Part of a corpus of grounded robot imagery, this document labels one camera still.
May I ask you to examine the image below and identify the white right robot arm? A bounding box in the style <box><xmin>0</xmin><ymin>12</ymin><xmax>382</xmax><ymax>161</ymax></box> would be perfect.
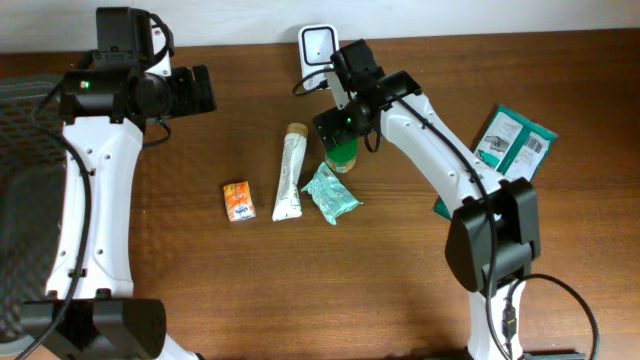
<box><xmin>313</xmin><ymin>40</ymin><xmax>541</xmax><ymax>359</ymax></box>

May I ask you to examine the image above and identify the green 3M wipes packet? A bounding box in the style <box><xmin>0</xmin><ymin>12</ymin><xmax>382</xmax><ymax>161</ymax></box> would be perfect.
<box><xmin>410</xmin><ymin>104</ymin><xmax>558</xmax><ymax>220</ymax></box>

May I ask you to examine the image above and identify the white barcode scanner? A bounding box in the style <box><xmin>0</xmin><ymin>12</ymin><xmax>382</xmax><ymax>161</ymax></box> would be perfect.
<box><xmin>295</xmin><ymin>24</ymin><xmax>339</xmax><ymax>95</ymax></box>

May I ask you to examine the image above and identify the white tube with tan cap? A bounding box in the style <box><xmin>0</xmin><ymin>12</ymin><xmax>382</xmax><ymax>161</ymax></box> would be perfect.
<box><xmin>272</xmin><ymin>123</ymin><xmax>308</xmax><ymax>222</ymax></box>

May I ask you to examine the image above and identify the grey plastic basket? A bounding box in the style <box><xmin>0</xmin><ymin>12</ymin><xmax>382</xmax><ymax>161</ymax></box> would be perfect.
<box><xmin>1</xmin><ymin>74</ymin><xmax>65</xmax><ymax>346</ymax></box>

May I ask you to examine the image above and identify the black right camera cable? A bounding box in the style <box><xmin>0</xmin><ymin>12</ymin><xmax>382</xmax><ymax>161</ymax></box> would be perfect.
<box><xmin>292</xmin><ymin>67</ymin><xmax>601</xmax><ymax>360</ymax></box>

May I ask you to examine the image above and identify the mint green small packet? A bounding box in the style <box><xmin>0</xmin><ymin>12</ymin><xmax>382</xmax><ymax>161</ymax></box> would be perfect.
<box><xmin>301</xmin><ymin>162</ymin><xmax>362</xmax><ymax>225</ymax></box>

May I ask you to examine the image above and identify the green lid jar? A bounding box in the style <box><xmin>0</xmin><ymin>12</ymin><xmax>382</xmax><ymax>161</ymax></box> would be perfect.
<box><xmin>325</xmin><ymin>140</ymin><xmax>358</xmax><ymax>174</ymax></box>

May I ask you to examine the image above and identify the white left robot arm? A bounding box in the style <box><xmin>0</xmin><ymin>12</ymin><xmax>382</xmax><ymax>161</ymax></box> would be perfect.
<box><xmin>21</xmin><ymin>7</ymin><xmax>216</xmax><ymax>359</ymax></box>

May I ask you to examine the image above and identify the small orange box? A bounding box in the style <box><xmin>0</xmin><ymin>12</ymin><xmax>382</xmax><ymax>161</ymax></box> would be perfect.
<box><xmin>223</xmin><ymin>181</ymin><xmax>256</xmax><ymax>222</ymax></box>

